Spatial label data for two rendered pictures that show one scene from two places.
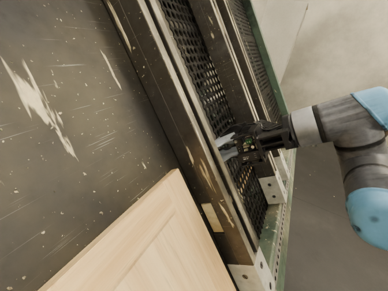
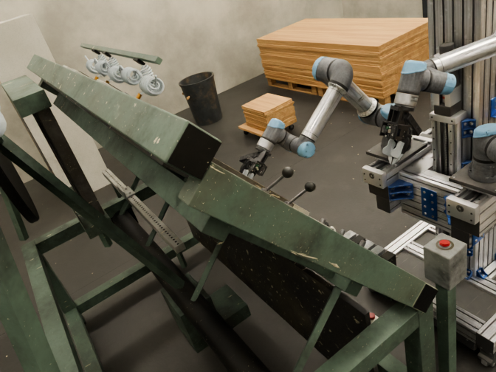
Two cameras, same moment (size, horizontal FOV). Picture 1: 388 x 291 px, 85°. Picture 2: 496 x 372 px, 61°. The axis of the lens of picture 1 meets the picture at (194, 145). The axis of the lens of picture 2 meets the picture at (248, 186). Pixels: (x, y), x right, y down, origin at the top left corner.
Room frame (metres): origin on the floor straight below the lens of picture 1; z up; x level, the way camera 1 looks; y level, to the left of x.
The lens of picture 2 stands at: (-0.76, 1.18, 2.18)
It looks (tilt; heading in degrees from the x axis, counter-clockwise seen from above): 30 degrees down; 314
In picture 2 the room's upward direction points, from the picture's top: 17 degrees counter-clockwise
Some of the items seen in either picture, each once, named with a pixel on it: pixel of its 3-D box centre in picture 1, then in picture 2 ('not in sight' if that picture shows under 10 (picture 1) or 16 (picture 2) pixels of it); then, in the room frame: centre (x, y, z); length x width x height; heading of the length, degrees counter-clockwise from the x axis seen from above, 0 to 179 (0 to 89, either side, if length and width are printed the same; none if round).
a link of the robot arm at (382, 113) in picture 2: not in sight; (392, 118); (0.01, -0.78, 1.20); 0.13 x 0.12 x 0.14; 156
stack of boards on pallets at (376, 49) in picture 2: not in sight; (338, 57); (2.10, -4.33, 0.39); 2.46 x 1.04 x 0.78; 160
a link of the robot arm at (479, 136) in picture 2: not in sight; (489, 140); (-0.46, -0.60, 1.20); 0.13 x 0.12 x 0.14; 134
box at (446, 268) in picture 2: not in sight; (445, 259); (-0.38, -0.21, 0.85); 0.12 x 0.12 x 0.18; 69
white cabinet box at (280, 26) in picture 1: (267, 69); (47, 112); (4.18, -1.05, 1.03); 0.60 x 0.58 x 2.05; 160
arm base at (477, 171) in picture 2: not in sight; (487, 164); (-0.46, -0.61, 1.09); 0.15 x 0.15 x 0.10
